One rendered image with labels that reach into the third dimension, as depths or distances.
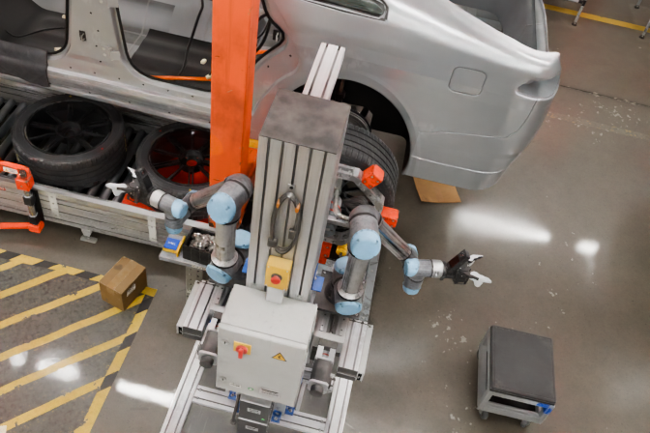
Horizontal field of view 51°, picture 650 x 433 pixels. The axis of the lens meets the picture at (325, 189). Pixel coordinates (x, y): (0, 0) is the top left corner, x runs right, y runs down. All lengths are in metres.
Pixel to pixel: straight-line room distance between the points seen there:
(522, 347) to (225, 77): 2.14
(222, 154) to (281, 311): 1.03
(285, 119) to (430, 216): 2.76
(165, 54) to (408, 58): 1.71
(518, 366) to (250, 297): 1.73
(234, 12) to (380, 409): 2.24
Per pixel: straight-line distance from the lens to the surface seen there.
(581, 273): 4.93
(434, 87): 3.54
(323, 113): 2.22
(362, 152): 3.41
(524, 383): 3.85
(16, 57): 4.33
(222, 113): 3.21
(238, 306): 2.66
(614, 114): 6.42
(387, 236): 2.88
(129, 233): 4.25
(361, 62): 3.51
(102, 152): 4.28
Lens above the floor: 3.45
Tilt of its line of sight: 46 degrees down
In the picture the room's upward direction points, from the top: 11 degrees clockwise
